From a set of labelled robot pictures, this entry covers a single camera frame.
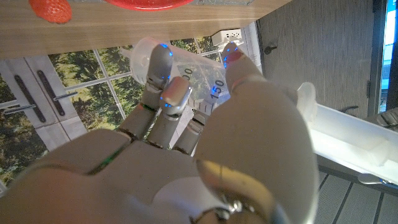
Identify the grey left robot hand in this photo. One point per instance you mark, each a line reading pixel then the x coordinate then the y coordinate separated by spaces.
pixel 387 118

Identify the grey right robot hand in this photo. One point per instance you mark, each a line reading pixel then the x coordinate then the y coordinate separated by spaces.
pixel 217 155

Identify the red bowl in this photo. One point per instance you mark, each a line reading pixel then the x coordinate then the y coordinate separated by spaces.
pixel 149 3

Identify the red toy strawberry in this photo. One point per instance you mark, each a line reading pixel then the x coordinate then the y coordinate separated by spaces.
pixel 51 11

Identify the dark brown door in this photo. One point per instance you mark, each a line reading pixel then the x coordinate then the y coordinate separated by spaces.
pixel 317 46

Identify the white box with tissue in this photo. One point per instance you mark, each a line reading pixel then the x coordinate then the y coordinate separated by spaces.
pixel 227 35

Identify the printed window backdrop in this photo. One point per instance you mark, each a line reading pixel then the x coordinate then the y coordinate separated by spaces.
pixel 87 93

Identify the wooden table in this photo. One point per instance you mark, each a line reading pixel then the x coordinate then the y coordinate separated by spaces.
pixel 140 28

